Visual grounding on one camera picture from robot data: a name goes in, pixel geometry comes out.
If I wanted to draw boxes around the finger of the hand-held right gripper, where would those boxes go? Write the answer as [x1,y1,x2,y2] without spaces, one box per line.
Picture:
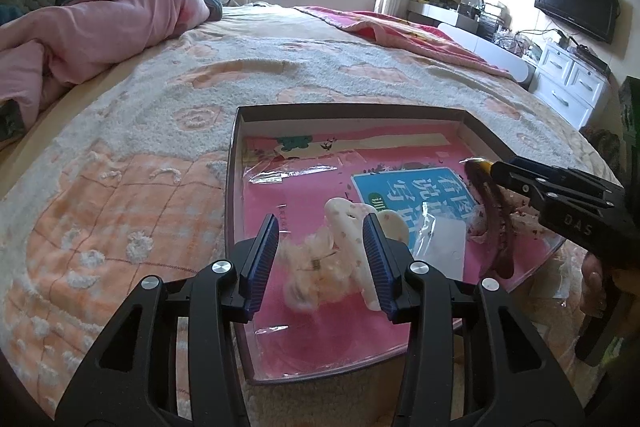
[494,176,609,208]
[491,156,625,198]

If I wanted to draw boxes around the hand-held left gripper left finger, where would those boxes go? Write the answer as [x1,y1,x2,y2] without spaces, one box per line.
[55,213,281,427]

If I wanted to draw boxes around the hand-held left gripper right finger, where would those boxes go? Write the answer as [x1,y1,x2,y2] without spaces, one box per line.
[362,213,586,427]

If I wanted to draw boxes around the dark brown banana hair clip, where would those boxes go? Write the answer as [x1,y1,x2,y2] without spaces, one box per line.
[464,159,517,282]

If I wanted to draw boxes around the cream hair claw clip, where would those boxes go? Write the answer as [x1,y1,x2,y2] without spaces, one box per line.
[324,197,407,313]

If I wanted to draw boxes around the cream fluffy scrunchie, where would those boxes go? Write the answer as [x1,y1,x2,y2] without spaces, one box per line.
[282,229,362,310]

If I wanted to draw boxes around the dark shallow cardboard tray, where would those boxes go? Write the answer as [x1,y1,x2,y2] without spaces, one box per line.
[224,103,626,388]

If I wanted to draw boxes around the clear packet with white card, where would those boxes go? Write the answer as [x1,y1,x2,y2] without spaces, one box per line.
[409,211,467,280]

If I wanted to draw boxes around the person's right hand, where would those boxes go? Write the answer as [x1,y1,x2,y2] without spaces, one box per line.
[580,252,610,320]

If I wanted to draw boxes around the dark patterned bag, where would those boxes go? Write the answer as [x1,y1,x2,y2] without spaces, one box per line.
[581,127,623,170]

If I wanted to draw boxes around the pink book with blue label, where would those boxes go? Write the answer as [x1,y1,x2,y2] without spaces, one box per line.
[240,133,558,375]

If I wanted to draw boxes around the white drawer cabinet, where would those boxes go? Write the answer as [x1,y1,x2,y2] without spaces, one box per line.
[529,41,612,131]

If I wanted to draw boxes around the green box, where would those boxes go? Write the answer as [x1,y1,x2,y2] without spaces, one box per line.
[619,76,640,135]

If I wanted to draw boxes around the black set-top box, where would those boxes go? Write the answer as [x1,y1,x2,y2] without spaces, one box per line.
[575,47,611,72]

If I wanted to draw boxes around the white desk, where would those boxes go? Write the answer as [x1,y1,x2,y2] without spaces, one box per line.
[406,0,540,88]

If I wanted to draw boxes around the pink patterned blanket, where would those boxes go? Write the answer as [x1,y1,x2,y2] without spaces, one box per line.
[294,5,513,78]

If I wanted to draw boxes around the pink floral quilt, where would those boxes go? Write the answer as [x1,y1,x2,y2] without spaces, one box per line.
[0,0,224,142]

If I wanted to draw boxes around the black wall television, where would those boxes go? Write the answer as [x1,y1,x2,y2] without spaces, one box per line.
[533,0,620,46]

